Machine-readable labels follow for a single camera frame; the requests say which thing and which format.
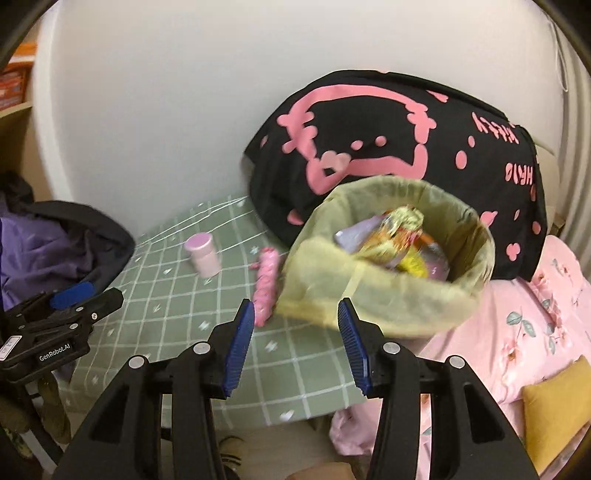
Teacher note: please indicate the black pink printed pillow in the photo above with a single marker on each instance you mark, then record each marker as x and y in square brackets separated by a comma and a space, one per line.
[392, 138]

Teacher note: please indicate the yellow red snack packet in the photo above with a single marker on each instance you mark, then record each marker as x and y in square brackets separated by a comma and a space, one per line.
[392, 240]

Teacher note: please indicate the green grid bed sheet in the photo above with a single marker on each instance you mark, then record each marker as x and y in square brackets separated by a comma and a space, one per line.
[184, 323]

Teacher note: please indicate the pink stick toy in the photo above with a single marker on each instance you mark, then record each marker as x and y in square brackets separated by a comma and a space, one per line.
[267, 286]

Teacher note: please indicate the purple black jacket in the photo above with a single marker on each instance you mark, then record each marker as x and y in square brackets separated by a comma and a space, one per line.
[46, 244]

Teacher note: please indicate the pink white cartoon packet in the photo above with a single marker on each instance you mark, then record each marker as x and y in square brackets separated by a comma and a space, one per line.
[351, 235]

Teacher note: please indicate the pink bottle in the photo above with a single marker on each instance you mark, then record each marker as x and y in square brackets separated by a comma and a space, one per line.
[203, 254]

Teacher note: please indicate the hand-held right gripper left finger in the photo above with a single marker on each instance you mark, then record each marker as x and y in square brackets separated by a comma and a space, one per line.
[238, 350]

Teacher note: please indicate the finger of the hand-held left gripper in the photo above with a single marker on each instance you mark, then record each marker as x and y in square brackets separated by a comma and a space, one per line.
[71, 295]
[101, 304]

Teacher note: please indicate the yellow cushion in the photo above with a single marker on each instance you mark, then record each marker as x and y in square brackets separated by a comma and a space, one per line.
[558, 415]

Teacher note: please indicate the pink floral blanket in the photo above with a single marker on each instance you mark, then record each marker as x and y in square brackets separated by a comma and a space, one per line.
[517, 323]

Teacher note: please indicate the orange red box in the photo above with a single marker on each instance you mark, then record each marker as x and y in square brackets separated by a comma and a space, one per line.
[16, 78]

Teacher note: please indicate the beige pleated curtain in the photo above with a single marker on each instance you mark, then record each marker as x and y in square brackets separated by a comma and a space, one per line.
[575, 161]

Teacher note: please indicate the wooden shelf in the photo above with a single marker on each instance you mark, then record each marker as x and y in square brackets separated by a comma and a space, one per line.
[14, 147]

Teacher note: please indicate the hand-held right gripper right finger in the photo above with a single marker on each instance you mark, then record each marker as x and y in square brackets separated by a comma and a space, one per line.
[353, 346]

